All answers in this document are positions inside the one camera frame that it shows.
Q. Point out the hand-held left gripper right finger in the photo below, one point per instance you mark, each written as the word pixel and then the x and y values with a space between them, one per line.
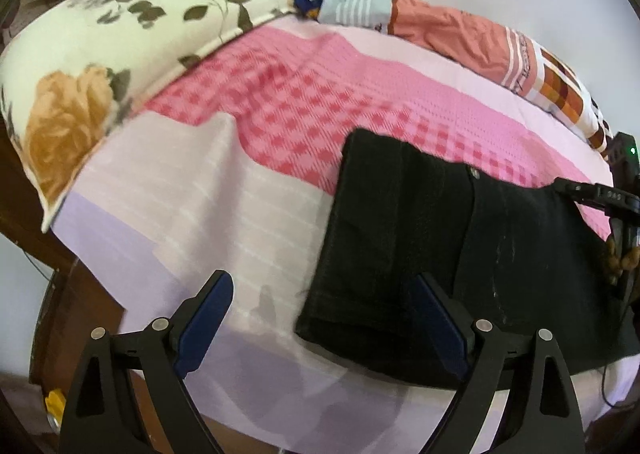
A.
pixel 442 329

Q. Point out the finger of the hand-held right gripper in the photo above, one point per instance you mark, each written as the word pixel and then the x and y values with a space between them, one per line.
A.
pixel 590 194

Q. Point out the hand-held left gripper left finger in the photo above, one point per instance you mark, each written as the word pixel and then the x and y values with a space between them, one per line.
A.
pixel 205 326

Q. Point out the black pants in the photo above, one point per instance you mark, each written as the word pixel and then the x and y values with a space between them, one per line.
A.
pixel 395 234

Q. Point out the pink checked bedsheet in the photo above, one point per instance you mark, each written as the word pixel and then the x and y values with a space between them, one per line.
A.
pixel 225 194

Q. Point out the yellow object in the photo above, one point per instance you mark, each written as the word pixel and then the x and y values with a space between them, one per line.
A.
pixel 55 404

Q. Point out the orange plaid blanket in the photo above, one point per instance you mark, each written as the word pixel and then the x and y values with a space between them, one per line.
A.
pixel 450 29

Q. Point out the cream floral pillow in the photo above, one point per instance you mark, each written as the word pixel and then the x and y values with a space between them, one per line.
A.
pixel 100 49

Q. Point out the light blue striped cloth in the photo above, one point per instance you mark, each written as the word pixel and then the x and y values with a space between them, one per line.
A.
pixel 350 4

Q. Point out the dark blue cloth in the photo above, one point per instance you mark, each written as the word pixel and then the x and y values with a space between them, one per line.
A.
pixel 306 7

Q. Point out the brown wooden bed frame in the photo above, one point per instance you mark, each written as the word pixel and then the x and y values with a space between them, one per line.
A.
pixel 65 309

